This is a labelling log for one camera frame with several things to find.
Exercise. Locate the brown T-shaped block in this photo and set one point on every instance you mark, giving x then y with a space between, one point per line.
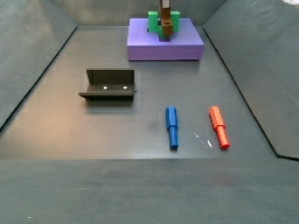
165 20

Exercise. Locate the purple base board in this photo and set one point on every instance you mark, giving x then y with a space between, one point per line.
144 46

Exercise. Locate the blue peg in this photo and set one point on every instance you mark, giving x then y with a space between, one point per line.
171 125

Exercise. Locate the red peg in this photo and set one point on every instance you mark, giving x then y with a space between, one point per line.
219 127

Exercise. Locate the green U-shaped block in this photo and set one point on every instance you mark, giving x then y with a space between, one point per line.
153 22

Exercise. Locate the black angled bracket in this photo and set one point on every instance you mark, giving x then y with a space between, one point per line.
109 84

